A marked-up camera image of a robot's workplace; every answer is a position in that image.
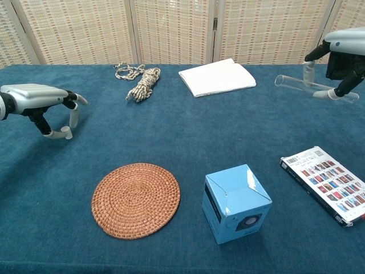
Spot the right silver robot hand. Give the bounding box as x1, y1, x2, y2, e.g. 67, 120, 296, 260
303, 27, 365, 101

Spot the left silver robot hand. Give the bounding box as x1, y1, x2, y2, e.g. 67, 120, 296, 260
0, 83, 88, 140

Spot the clear glass tube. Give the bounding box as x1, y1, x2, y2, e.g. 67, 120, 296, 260
274, 74, 360, 104

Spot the bamboo folding screen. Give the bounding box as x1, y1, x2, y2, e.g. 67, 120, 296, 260
0, 0, 365, 69

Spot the white spiral notebook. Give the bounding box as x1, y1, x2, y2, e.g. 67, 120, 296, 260
178, 58, 257, 98

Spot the blue carpet table cover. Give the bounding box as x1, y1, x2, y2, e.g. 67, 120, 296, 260
0, 63, 365, 274

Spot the round woven rattan coaster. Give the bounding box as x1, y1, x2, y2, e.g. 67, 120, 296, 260
91, 163, 181, 240

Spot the light blue cardboard box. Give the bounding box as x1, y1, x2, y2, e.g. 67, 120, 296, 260
202, 164, 273, 245

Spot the bundled beige braided rope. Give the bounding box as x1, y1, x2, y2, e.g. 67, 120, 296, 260
114, 63, 161, 103

